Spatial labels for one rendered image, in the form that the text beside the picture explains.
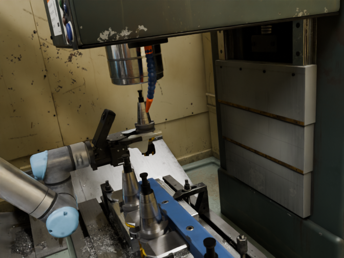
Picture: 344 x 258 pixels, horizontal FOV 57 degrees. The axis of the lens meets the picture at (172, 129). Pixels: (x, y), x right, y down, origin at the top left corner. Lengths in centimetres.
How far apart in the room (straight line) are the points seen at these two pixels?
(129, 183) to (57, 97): 133
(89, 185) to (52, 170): 98
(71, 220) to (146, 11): 51
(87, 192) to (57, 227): 104
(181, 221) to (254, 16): 46
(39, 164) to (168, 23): 52
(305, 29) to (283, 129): 32
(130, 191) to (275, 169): 67
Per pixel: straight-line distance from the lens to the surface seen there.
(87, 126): 200
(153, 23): 63
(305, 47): 102
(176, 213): 63
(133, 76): 88
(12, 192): 82
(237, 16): 73
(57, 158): 93
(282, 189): 123
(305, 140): 107
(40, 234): 177
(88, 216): 134
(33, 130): 197
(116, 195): 75
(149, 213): 59
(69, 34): 61
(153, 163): 200
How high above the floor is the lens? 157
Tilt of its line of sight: 18 degrees down
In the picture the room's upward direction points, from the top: 7 degrees counter-clockwise
